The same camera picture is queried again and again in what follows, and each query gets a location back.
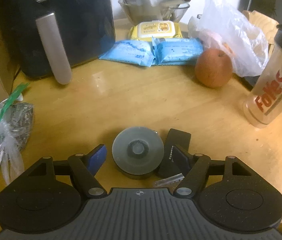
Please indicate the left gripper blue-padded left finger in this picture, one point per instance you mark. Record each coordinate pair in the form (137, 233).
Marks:
(96, 158)

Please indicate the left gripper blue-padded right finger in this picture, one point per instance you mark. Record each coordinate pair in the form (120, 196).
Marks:
(182, 159)

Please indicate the clear plastic case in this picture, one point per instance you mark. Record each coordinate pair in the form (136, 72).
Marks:
(170, 182)

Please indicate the grey-topped black cylinder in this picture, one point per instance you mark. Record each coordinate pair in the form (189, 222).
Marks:
(138, 151)

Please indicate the clear plastic bag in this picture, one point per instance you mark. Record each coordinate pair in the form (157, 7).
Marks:
(16, 122)

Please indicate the red-orange apple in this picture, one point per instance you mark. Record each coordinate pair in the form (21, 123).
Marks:
(213, 68)

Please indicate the blue wet wipes pack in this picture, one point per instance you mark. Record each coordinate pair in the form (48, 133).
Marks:
(131, 51)

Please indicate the clear shaker bottle grey lid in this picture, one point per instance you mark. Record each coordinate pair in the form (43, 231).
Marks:
(264, 102)

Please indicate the yellow wet wipes pack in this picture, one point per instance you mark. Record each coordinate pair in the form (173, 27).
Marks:
(145, 31)

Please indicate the white plastic shopping bag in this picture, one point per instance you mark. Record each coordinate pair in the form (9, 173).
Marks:
(223, 27)

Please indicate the black air fryer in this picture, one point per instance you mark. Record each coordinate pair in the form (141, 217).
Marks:
(52, 36)

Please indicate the wooden chair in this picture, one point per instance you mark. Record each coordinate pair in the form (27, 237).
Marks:
(266, 24)

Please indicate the metal bowl with clutter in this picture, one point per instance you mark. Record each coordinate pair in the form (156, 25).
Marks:
(138, 11)

